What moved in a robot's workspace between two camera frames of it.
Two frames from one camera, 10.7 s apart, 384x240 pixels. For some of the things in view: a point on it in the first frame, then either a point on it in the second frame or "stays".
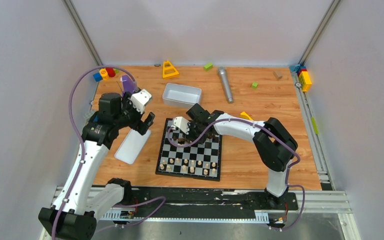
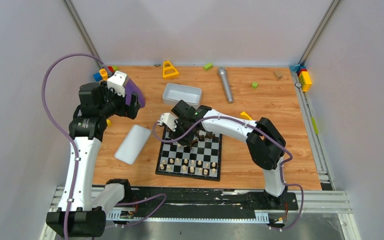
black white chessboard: [198, 160] stays
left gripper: [138, 120] → [131, 104]
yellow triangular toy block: [168, 70] stays
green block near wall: [208, 66] stays
